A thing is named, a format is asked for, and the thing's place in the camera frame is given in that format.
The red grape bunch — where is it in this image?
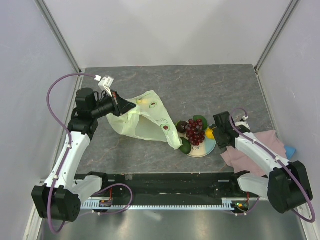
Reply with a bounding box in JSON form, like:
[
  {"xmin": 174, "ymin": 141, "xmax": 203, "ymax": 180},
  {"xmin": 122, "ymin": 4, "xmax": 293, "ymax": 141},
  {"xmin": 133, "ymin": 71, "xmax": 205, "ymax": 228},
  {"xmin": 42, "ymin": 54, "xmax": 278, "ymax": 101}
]
[{"xmin": 185, "ymin": 119, "xmax": 205, "ymax": 146}]

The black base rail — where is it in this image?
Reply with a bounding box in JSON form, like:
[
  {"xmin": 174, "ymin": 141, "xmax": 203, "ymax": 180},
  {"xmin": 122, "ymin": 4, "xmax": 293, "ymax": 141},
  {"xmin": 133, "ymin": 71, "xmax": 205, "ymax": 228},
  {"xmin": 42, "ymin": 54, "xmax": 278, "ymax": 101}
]
[{"xmin": 75, "ymin": 172, "xmax": 256, "ymax": 199}]

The green avocado print plastic bag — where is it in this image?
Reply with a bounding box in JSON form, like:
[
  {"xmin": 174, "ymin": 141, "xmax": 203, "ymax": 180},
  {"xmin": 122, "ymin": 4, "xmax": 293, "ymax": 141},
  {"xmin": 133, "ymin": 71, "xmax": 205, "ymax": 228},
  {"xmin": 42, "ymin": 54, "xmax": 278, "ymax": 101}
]
[{"xmin": 106, "ymin": 90, "xmax": 182, "ymax": 150}]

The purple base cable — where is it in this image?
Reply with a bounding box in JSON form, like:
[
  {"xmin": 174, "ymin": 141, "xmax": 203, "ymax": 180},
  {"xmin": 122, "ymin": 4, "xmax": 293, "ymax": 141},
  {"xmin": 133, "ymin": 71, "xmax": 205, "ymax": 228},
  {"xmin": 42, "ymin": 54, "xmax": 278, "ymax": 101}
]
[
  {"xmin": 82, "ymin": 182, "xmax": 134, "ymax": 216},
  {"xmin": 229, "ymin": 196, "xmax": 261, "ymax": 217}
]

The pink cloth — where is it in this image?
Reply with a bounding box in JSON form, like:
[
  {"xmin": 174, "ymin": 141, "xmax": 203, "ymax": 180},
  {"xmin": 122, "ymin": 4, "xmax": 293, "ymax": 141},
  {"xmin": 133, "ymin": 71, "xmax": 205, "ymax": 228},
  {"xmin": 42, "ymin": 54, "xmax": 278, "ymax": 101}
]
[{"xmin": 220, "ymin": 130, "xmax": 287, "ymax": 177}]

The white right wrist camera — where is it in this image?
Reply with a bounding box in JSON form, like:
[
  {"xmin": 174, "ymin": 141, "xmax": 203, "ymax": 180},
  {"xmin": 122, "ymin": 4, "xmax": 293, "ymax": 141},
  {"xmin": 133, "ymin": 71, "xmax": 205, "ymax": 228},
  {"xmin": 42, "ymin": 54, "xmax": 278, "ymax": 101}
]
[{"xmin": 235, "ymin": 116, "xmax": 251, "ymax": 132}]

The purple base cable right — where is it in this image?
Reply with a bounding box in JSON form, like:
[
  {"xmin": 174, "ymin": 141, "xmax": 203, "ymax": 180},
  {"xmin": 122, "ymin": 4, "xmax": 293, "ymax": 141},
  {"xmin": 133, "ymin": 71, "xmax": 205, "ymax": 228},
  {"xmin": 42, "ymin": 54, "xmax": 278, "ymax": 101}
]
[{"xmin": 229, "ymin": 196, "xmax": 261, "ymax": 217}]

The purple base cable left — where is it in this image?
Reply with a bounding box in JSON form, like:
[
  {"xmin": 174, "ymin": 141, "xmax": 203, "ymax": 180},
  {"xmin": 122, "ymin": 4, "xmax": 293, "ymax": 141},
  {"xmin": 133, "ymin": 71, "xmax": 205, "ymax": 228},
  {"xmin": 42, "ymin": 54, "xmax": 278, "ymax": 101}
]
[{"xmin": 82, "ymin": 182, "xmax": 134, "ymax": 216}]

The aluminium frame post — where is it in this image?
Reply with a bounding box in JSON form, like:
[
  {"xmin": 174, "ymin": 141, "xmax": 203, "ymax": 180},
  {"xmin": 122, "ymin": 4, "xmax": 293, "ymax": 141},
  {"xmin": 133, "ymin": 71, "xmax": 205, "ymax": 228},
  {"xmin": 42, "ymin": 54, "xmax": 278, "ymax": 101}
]
[
  {"xmin": 254, "ymin": 0, "xmax": 300, "ymax": 74},
  {"xmin": 34, "ymin": 0, "xmax": 82, "ymax": 73}
]

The green avocado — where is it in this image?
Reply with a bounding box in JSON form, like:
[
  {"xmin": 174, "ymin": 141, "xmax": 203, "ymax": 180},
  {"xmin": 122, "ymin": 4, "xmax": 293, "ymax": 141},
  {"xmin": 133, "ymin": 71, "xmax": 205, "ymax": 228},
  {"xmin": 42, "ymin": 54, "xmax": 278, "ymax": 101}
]
[{"xmin": 179, "ymin": 137, "xmax": 192, "ymax": 155}]

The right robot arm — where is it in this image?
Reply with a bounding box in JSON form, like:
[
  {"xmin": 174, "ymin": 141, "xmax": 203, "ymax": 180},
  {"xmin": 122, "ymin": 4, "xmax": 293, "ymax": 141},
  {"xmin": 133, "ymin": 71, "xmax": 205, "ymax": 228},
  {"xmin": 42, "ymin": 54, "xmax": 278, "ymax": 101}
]
[{"xmin": 213, "ymin": 111, "xmax": 313, "ymax": 214}]

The aluminium frame post right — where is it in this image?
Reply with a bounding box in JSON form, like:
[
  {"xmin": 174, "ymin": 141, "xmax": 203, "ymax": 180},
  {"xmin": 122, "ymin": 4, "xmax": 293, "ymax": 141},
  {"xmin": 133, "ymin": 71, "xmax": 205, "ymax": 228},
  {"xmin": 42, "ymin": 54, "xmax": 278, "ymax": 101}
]
[{"xmin": 254, "ymin": 0, "xmax": 300, "ymax": 74}]

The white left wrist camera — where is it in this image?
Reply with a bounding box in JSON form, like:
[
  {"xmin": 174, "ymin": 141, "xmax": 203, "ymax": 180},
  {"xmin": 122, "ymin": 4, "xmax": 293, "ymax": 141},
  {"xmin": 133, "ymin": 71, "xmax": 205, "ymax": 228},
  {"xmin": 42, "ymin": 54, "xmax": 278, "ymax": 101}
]
[{"xmin": 94, "ymin": 75, "xmax": 114, "ymax": 97}]

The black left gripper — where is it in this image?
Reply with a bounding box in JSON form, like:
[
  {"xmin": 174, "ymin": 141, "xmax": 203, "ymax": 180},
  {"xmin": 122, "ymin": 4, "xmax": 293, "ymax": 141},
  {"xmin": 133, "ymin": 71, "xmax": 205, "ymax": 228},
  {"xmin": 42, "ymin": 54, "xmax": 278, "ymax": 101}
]
[{"xmin": 91, "ymin": 89, "xmax": 136, "ymax": 119}]

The white slotted cable duct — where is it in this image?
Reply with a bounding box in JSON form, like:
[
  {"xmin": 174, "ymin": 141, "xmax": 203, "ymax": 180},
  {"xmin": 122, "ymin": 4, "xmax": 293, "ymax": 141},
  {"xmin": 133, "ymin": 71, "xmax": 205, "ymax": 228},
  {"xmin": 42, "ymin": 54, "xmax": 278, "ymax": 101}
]
[{"xmin": 81, "ymin": 199, "xmax": 249, "ymax": 211}]

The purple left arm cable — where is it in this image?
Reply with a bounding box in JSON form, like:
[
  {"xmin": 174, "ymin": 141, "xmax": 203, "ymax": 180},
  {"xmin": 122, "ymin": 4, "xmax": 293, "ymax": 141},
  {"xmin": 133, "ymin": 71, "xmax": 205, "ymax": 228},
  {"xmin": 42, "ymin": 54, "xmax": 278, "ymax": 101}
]
[{"xmin": 46, "ymin": 73, "xmax": 100, "ymax": 235}]

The aluminium frame post left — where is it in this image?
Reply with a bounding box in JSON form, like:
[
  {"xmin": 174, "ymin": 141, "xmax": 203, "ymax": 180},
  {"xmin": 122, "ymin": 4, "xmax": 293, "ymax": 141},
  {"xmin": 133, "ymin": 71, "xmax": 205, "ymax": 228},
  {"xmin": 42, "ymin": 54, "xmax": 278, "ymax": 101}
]
[{"xmin": 34, "ymin": 0, "xmax": 82, "ymax": 73}]

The cream ceramic plate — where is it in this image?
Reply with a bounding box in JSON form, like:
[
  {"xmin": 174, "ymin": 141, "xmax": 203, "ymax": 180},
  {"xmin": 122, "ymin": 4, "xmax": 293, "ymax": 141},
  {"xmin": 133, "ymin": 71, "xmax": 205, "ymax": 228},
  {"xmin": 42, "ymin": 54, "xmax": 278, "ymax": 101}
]
[{"xmin": 178, "ymin": 132, "xmax": 217, "ymax": 158}]

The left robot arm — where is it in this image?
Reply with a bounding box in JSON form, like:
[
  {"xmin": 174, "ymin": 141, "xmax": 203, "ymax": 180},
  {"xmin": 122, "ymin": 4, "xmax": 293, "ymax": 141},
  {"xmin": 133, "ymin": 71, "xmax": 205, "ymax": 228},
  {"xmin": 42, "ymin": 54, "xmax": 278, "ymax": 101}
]
[{"xmin": 31, "ymin": 88, "xmax": 136, "ymax": 222}]

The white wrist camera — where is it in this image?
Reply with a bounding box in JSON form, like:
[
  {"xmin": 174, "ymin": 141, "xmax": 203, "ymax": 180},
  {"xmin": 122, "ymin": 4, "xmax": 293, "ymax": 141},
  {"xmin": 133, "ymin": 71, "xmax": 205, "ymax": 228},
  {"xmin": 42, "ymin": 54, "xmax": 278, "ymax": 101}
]
[
  {"xmin": 235, "ymin": 116, "xmax": 251, "ymax": 132},
  {"xmin": 94, "ymin": 75, "xmax": 114, "ymax": 97}
]

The yellow pear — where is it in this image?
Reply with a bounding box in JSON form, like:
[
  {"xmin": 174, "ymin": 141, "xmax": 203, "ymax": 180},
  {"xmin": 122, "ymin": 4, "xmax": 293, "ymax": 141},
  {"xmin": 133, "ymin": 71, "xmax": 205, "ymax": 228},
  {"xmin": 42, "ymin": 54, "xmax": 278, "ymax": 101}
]
[{"xmin": 205, "ymin": 127, "xmax": 215, "ymax": 140}]

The blue object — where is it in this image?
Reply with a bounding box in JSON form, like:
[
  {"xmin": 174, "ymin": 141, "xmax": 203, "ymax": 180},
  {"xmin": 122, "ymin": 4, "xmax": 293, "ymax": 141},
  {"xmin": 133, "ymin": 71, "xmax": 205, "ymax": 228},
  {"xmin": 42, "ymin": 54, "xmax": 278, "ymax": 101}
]
[{"xmin": 284, "ymin": 145, "xmax": 296, "ymax": 160}]

